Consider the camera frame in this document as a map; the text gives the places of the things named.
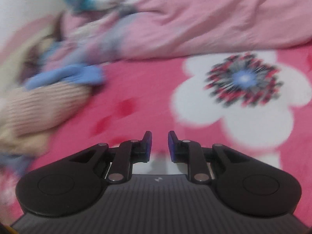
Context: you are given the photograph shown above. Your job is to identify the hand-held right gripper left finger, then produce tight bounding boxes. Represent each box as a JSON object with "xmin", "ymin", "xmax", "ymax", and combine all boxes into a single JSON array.
[{"xmin": 69, "ymin": 131, "xmax": 152, "ymax": 184}]

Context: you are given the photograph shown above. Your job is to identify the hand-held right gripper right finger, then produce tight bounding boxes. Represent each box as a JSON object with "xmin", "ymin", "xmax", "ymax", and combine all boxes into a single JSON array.
[{"xmin": 168, "ymin": 131, "xmax": 250, "ymax": 185}]

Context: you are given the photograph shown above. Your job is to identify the pink floral fleece blanket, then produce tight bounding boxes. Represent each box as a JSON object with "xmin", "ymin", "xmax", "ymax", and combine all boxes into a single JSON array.
[{"xmin": 0, "ymin": 46, "xmax": 312, "ymax": 225}]

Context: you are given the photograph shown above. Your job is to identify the blue fleece garment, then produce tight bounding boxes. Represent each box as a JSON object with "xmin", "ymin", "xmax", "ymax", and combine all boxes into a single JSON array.
[{"xmin": 24, "ymin": 65, "xmax": 105, "ymax": 90}]

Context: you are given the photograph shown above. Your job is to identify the pink checked knit garment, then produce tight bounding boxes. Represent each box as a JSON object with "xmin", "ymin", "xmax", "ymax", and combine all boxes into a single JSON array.
[{"xmin": 0, "ymin": 80, "xmax": 90, "ymax": 137}]

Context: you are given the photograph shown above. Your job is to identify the beige garment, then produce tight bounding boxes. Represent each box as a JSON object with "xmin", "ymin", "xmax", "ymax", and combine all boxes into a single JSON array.
[{"xmin": 0, "ymin": 124, "xmax": 49, "ymax": 156}]

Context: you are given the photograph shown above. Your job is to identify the pink patterned duvet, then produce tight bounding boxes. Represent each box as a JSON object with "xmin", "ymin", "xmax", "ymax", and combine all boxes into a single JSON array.
[{"xmin": 56, "ymin": 0, "xmax": 312, "ymax": 61}]

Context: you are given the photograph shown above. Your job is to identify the blue jeans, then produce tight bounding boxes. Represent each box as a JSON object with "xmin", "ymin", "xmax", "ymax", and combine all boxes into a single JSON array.
[{"xmin": 0, "ymin": 152, "xmax": 35, "ymax": 176}]

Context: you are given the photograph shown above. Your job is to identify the brown cloth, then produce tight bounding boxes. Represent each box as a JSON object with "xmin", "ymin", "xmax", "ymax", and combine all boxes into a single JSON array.
[{"xmin": 21, "ymin": 17, "xmax": 66, "ymax": 78}]

